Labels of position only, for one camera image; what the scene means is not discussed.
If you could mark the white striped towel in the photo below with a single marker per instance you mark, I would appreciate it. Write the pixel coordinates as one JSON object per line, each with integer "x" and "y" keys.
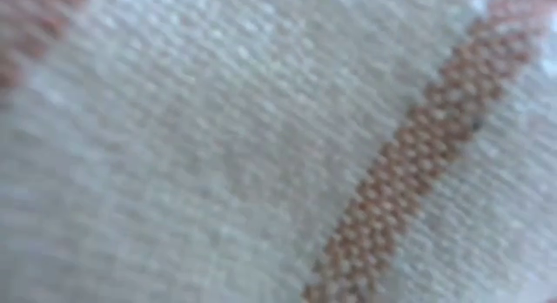
{"x": 261, "y": 142}

